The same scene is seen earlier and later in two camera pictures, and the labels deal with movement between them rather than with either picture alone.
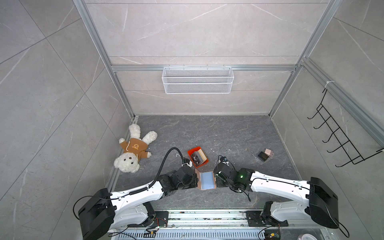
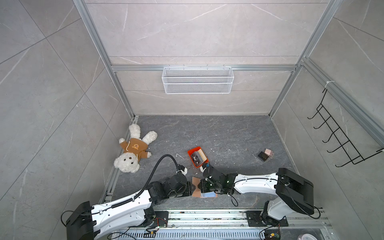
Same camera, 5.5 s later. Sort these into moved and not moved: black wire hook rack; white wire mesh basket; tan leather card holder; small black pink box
Moved: tan leather card holder
Not moved: small black pink box; black wire hook rack; white wire mesh basket
